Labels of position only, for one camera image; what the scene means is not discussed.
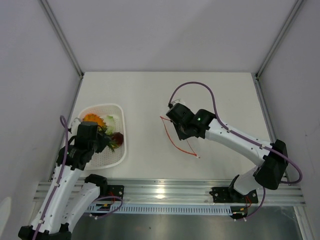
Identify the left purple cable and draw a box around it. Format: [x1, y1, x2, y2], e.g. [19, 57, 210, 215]
[32, 114, 123, 240]

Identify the aluminium frame post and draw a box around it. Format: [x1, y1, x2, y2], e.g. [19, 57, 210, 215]
[255, 0, 307, 81]
[38, 0, 84, 79]

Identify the green white cabbage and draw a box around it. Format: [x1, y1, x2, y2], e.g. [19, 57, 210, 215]
[103, 115, 116, 135]

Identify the right aluminium frame post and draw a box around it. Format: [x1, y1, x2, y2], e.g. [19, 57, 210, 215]
[255, 0, 307, 81]

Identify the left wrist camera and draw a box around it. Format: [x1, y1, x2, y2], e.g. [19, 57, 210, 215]
[68, 117, 82, 134]

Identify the slotted grey cable duct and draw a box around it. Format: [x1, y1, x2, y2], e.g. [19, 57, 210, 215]
[84, 202, 232, 215]

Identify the left aluminium frame post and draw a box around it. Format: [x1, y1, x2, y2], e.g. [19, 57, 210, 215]
[38, 0, 84, 79]

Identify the white perforated plastic basket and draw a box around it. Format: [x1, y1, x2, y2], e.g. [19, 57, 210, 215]
[78, 104, 127, 171]

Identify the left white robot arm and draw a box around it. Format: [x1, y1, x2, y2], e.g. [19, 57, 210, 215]
[18, 121, 111, 240]

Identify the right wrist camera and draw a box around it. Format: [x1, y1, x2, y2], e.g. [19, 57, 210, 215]
[168, 98, 186, 108]

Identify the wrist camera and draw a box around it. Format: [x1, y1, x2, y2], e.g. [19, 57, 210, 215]
[68, 117, 82, 134]
[168, 98, 186, 108]

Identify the dark red fruit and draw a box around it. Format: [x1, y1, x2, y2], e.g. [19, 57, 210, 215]
[111, 132, 124, 148]

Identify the small orange pineapple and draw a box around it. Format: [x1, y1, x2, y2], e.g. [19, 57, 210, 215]
[83, 112, 121, 153]

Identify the aluminium mounting rail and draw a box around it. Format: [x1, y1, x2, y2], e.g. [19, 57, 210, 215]
[33, 178, 306, 206]

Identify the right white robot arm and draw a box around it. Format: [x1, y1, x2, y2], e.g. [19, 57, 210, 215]
[166, 103, 288, 203]

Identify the clear zip bag orange zipper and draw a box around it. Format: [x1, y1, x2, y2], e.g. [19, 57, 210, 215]
[159, 116, 201, 160]

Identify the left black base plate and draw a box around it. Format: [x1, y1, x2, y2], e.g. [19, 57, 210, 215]
[107, 185, 125, 202]

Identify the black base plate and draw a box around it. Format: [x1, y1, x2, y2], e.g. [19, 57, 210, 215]
[209, 187, 259, 204]
[107, 185, 125, 202]

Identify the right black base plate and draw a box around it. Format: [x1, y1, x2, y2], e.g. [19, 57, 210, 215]
[209, 187, 259, 204]

